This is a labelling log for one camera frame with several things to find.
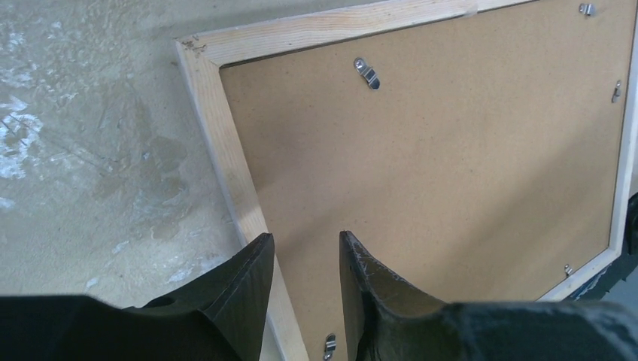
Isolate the wooden picture frame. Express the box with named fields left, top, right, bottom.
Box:
left=174, top=0, right=638, bottom=361

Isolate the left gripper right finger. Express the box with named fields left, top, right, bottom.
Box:
left=339, top=231, right=637, bottom=360

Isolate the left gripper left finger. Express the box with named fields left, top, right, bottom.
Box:
left=1, top=233, right=275, bottom=360

